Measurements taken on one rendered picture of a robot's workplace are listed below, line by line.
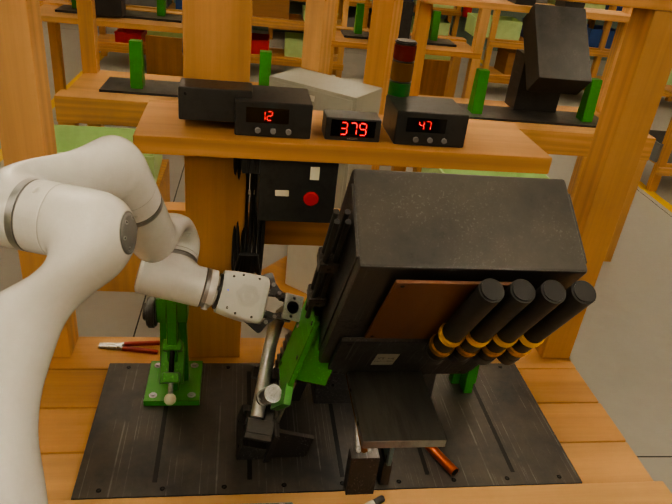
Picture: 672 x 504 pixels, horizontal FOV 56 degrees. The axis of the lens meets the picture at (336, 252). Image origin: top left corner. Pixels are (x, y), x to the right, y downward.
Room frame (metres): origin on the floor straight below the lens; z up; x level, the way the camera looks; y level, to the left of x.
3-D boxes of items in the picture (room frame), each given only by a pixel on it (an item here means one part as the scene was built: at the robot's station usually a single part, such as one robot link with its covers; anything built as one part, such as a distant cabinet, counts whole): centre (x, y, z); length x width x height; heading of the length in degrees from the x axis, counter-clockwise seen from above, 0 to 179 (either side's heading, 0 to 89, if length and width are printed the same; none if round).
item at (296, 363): (1.07, 0.02, 1.17); 0.13 x 0.12 x 0.20; 100
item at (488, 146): (1.40, 0.01, 1.52); 0.90 x 0.25 x 0.04; 100
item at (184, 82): (1.30, 0.29, 1.59); 0.15 x 0.07 x 0.07; 100
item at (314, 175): (1.33, 0.11, 1.42); 0.17 x 0.12 x 0.15; 100
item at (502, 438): (1.14, -0.04, 0.89); 1.10 x 0.42 x 0.02; 100
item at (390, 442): (1.06, -0.13, 1.11); 0.39 x 0.16 x 0.03; 10
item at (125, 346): (1.34, 0.52, 0.89); 0.16 x 0.05 x 0.01; 97
